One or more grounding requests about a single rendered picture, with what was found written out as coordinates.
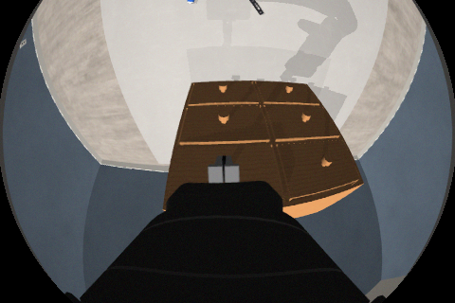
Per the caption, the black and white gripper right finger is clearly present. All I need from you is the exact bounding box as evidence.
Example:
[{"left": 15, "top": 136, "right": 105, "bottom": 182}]
[{"left": 224, "top": 155, "right": 240, "bottom": 183}]

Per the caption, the small brown wooden chest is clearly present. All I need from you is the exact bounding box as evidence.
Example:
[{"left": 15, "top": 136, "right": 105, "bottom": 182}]
[{"left": 163, "top": 80, "right": 364, "bottom": 218}]

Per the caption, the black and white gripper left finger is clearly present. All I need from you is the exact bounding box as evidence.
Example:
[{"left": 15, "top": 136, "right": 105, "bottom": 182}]
[{"left": 208, "top": 155, "right": 225, "bottom": 183}]

